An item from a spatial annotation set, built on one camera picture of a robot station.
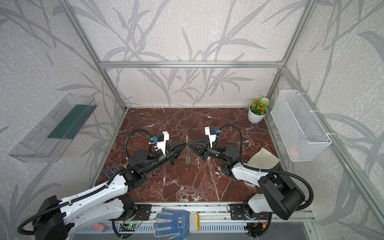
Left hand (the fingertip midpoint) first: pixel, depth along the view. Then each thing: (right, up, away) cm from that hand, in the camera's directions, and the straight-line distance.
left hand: (187, 142), depth 65 cm
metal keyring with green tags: (0, -10, +8) cm, 13 cm away
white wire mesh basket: (+49, +4, -3) cm, 49 cm away
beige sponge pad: (+44, -15, +27) cm, 54 cm away
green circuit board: (-28, -41, +5) cm, 50 cm away
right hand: (+1, 0, +2) cm, 3 cm away
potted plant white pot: (+44, +11, +40) cm, 60 cm away
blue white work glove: (-3, -40, +6) cm, 40 cm away
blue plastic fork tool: (-45, -20, +23) cm, 54 cm away
